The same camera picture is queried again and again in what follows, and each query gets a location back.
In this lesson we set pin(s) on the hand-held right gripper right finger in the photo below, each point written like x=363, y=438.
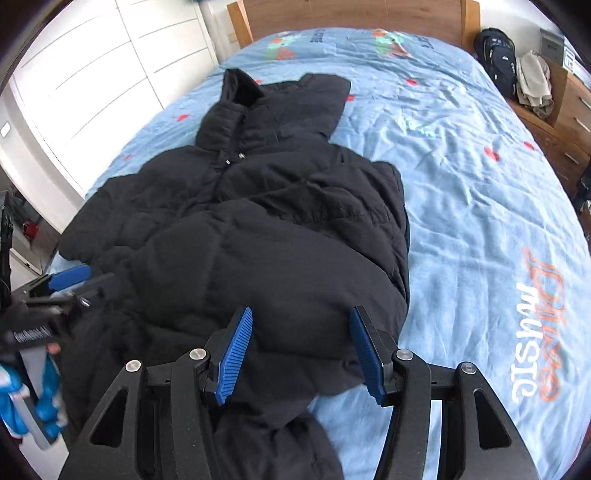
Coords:
x=369, y=355

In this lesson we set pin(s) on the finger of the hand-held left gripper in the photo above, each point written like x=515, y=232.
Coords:
x=69, y=276
x=90, y=293

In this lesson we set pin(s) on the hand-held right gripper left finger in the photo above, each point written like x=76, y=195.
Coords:
x=234, y=355

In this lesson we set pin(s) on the black puffer jacket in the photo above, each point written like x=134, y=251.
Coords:
x=258, y=230

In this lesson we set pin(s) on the beige clothes pile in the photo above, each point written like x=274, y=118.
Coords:
x=533, y=85

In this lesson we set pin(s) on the person's left hand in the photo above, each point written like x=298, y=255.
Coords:
x=48, y=401

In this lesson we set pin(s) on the small red object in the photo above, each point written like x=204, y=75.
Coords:
x=30, y=229

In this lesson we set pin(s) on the light blue printed blanket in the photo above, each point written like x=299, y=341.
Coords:
x=461, y=194

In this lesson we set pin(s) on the white wardrobe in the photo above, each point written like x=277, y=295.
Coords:
x=101, y=78

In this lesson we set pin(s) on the wooden dresser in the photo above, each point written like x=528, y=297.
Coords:
x=565, y=115

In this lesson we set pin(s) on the dark backpack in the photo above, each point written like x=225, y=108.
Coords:
x=496, y=57

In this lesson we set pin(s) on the wooden bed headboard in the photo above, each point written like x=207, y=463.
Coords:
x=351, y=11

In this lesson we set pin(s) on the grey storage box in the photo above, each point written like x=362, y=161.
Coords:
x=551, y=44

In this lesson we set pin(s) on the white light switch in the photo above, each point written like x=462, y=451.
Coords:
x=4, y=129

